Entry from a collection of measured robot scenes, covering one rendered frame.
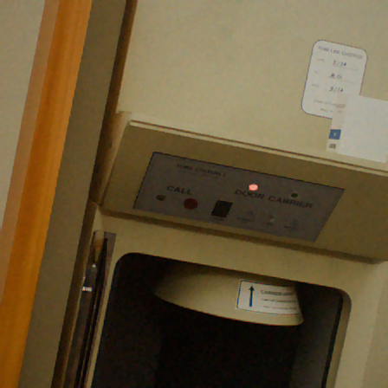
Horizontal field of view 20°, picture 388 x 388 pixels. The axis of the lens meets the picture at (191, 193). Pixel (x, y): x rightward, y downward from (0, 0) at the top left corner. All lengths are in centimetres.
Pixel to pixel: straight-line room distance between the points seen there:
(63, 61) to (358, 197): 31
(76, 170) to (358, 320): 53
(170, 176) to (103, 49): 52
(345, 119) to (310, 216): 10
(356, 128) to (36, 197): 32
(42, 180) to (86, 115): 53
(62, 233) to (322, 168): 59
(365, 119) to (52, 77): 31
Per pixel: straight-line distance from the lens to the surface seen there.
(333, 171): 103
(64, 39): 100
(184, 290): 117
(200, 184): 104
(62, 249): 154
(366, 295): 118
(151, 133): 99
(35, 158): 100
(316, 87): 114
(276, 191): 105
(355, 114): 107
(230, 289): 116
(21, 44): 152
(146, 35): 110
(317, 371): 123
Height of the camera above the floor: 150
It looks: 3 degrees down
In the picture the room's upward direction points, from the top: 11 degrees clockwise
